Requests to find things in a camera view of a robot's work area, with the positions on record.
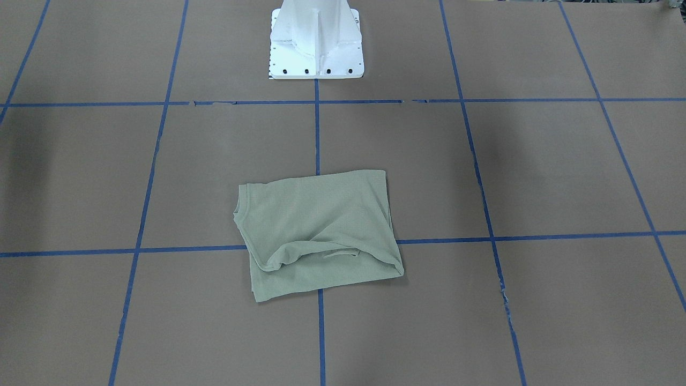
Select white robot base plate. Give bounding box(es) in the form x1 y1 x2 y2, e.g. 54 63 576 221
268 1 365 80

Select olive green long-sleeve shirt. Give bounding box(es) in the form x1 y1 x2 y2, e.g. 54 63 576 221
233 169 405 303

